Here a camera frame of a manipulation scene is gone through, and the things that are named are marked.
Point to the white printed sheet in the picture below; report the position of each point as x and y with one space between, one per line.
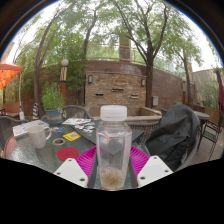
75 121

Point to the black jacket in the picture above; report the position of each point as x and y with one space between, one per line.
173 136

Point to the globe lamp post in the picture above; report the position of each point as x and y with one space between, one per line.
63 76

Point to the green plant in teal pot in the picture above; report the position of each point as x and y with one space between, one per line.
53 100

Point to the yellow square card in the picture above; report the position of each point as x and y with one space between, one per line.
71 136

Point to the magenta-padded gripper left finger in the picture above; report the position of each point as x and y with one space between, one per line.
71 171

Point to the wooden bench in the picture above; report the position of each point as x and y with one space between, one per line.
10 109

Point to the beige tape roll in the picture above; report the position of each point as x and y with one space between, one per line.
54 141

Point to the flat round red coaster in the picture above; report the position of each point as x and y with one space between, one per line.
67 154

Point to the black metal chair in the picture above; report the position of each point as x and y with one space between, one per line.
211 135

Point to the beige ribbed mug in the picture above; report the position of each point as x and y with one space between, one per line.
36 136

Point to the black laptop with stickers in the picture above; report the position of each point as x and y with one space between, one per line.
90 135

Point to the leaning slender tree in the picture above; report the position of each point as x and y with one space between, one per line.
36 86

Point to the grey utility box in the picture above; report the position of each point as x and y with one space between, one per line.
155 101

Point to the orange patio umbrella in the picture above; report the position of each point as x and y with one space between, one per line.
8 75

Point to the blue yellow striped cone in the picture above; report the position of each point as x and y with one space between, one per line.
35 111

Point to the colourful picture card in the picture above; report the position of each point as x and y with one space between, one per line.
58 129

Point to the clear plastic bottle white cap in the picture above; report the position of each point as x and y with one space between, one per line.
113 143

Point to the silver laptop with stickers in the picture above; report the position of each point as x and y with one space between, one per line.
26 127

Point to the wall lantern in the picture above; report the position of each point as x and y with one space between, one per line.
90 79
143 82

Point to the maroon closed umbrella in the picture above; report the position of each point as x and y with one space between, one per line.
221 93

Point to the forked dark-trunk tree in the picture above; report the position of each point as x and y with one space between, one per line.
149 83

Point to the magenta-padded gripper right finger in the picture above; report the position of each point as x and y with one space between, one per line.
153 170

